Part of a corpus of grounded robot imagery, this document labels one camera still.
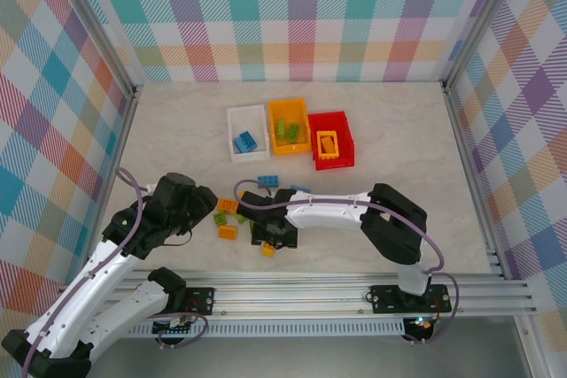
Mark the blue lego brick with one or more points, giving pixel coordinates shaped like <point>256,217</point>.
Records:
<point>246,136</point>
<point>246,147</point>
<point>268,180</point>

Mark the long green lego brick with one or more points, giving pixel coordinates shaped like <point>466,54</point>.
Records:
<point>281,127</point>

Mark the orange rounded lego brick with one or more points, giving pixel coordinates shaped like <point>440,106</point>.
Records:
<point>328,145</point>

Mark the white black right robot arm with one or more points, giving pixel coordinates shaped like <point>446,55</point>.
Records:
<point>328,214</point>

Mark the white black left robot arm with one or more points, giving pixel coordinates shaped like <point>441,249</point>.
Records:
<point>75,303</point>

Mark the small green lego brick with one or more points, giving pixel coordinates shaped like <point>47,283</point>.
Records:
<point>241,218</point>
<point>219,219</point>

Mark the flat orange arch lego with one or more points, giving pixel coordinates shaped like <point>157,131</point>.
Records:
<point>227,232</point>

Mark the large orange arch lego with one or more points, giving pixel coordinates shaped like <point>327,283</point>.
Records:
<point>227,205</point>

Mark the white plastic bin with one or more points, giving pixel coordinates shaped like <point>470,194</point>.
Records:
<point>235,128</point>

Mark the yellow plastic bin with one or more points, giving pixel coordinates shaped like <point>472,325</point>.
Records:
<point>288,108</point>

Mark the red plastic bin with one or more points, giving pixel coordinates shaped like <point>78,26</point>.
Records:
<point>344,130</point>

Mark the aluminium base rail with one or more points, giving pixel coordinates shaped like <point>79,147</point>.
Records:
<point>288,298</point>

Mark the aluminium frame side rail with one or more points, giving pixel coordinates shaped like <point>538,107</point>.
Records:
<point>476,183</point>
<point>121,148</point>

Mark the aluminium frame post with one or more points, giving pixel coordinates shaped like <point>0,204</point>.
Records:
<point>97,24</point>
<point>480,19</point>

